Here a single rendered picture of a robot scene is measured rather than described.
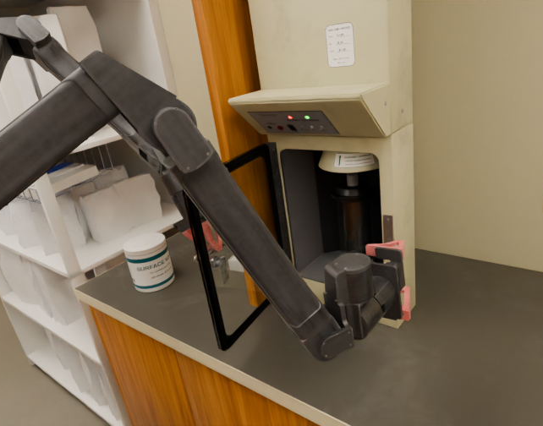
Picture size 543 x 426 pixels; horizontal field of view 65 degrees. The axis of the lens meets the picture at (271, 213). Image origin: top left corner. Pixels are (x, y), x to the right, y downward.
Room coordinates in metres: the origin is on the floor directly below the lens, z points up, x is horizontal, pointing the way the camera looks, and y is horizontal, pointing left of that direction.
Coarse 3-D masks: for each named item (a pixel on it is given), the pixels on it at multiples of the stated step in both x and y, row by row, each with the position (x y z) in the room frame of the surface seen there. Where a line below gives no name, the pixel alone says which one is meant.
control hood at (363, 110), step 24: (240, 96) 0.95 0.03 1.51; (264, 96) 0.89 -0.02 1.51; (288, 96) 0.84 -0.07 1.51; (312, 96) 0.80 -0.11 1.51; (336, 96) 0.77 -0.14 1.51; (360, 96) 0.74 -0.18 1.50; (384, 96) 0.80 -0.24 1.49; (336, 120) 0.82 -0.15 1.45; (360, 120) 0.79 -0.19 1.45; (384, 120) 0.80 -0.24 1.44
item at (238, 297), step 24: (240, 168) 0.91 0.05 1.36; (264, 168) 0.99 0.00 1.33; (264, 192) 0.97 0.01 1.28; (264, 216) 0.96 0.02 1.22; (216, 240) 0.81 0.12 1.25; (240, 264) 0.86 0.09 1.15; (216, 288) 0.78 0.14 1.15; (240, 288) 0.85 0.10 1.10; (240, 312) 0.83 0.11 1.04; (216, 336) 0.76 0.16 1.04
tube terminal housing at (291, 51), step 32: (256, 0) 1.02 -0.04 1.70; (288, 0) 0.96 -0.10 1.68; (320, 0) 0.91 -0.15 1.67; (352, 0) 0.87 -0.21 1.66; (384, 0) 0.82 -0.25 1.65; (256, 32) 1.02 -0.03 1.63; (288, 32) 0.97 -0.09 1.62; (320, 32) 0.92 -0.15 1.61; (384, 32) 0.83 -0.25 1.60; (288, 64) 0.97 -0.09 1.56; (320, 64) 0.92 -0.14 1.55; (384, 64) 0.83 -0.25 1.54; (384, 160) 0.83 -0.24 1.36; (384, 192) 0.83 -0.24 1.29; (288, 224) 1.01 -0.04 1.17; (320, 288) 0.96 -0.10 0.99; (384, 320) 0.84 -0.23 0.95
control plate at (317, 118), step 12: (264, 120) 0.94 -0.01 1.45; (276, 120) 0.92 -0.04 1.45; (288, 120) 0.90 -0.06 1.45; (300, 120) 0.88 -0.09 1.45; (312, 120) 0.86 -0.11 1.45; (324, 120) 0.84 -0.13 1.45; (276, 132) 0.97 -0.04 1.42; (288, 132) 0.94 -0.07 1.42; (300, 132) 0.92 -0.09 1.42; (312, 132) 0.90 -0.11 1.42; (324, 132) 0.88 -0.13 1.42; (336, 132) 0.86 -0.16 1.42
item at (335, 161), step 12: (324, 156) 0.97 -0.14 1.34; (336, 156) 0.94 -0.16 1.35; (348, 156) 0.92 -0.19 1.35; (360, 156) 0.91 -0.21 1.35; (372, 156) 0.91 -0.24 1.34; (324, 168) 0.96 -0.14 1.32; (336, 168) 0.93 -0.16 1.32; (348, 168) 0.91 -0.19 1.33; (360, 168) 0.90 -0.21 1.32; (372, 168) 0.90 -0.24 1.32
